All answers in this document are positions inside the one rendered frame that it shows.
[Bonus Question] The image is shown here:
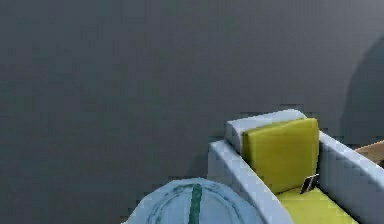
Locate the small black phone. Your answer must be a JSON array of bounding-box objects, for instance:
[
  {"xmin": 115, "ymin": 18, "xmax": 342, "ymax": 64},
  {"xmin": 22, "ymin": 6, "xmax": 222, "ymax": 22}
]
[{"xmin": 299, "ymin": 173, "xmax": 320, "ymax": 195}]

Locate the white and yellow armchair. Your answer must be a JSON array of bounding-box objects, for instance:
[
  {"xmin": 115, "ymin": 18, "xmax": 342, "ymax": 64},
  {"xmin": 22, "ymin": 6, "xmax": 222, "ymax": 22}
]
[{"xmin": 207, "ymin": 109, "xmax": 384, "ymax": 224}]

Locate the green and white trash can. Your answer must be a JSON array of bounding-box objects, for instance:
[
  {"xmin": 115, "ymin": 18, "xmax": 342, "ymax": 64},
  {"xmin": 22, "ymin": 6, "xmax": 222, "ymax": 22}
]
[{"xmin": 121, "ymin": 177, "xmax": 266, "ymax": 224}]

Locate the brown wooden table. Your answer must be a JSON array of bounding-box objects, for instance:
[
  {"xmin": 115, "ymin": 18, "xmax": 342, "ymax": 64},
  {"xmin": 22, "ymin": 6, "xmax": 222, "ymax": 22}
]
[{"xmin": 355, "ymin": 140, "xmax": 384, "ymax": 168}]

